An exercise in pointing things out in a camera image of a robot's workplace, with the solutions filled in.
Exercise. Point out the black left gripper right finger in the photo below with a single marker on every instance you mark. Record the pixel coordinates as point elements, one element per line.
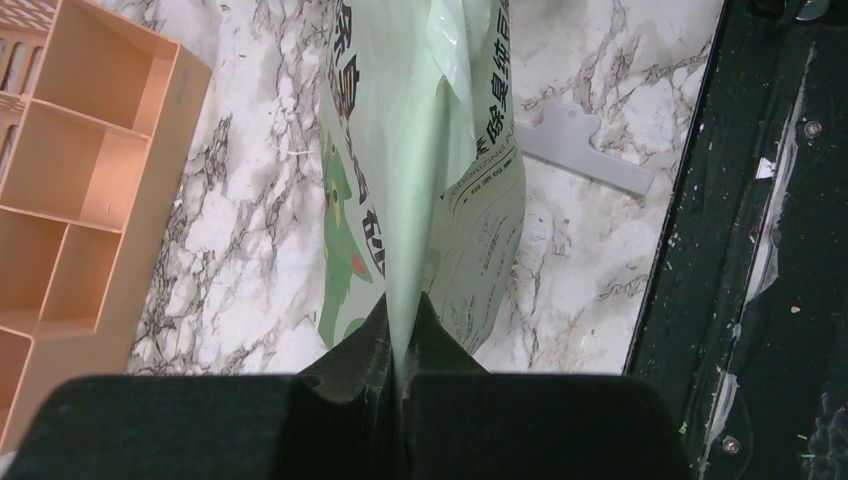
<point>464,422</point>

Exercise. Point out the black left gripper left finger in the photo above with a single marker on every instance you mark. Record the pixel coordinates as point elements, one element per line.
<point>329,421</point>

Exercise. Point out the green litter bag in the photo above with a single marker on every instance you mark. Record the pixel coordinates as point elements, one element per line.
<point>424,182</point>

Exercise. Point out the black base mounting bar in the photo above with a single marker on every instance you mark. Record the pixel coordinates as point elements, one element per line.
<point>743,327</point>

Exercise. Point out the orange plastic file organizer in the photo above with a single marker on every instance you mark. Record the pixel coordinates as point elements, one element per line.
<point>97,117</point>

